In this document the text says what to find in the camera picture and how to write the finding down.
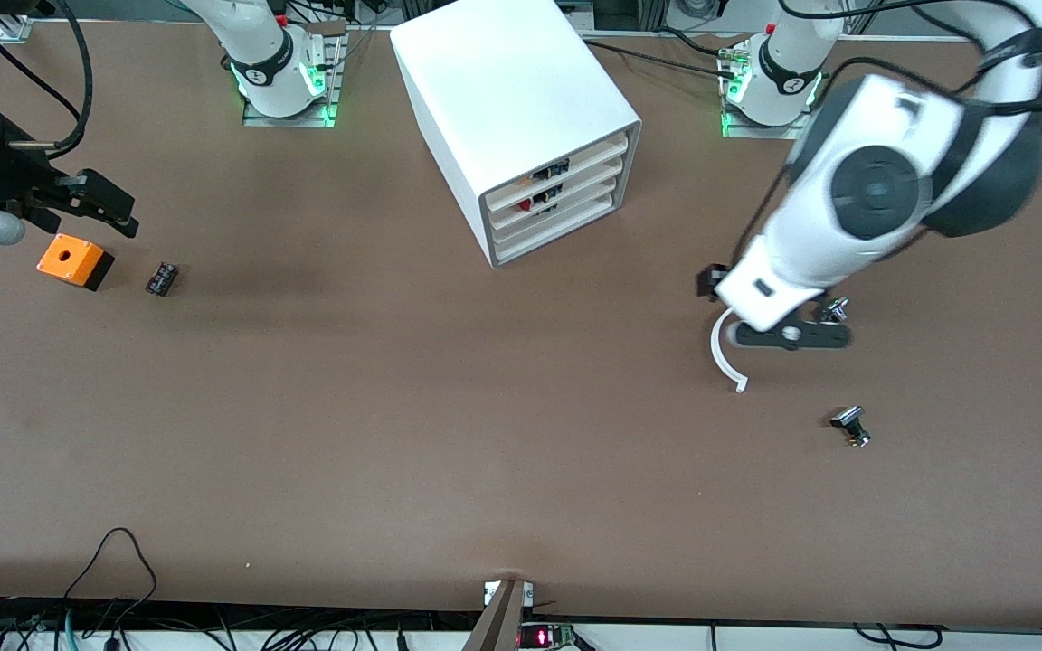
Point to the white plastic drawer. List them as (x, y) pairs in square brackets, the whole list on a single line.
[(593, 195), (593, 176), (593, 157), (593, 215)]

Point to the black capped switch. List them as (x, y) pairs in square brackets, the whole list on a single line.
[(849, 423)]

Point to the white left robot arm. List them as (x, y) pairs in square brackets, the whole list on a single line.
[(874, 190)]

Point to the white curved plastic arc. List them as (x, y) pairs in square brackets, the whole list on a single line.
[(718, 357)]

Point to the orange button enclosure box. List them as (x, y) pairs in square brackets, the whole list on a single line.
[(69, 258)]

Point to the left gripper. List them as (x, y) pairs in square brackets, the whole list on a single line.
[(714, 279)]

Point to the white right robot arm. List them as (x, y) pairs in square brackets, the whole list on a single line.
[(263, 54)]

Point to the device with red display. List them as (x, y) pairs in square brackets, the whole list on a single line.
[(544, 637)]

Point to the white drawer cabinet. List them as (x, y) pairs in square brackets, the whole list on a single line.
[(503, 81)]

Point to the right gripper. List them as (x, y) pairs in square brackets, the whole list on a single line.
[(7, 172)]

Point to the silver knob switch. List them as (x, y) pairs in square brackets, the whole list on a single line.
[(838, 310)]

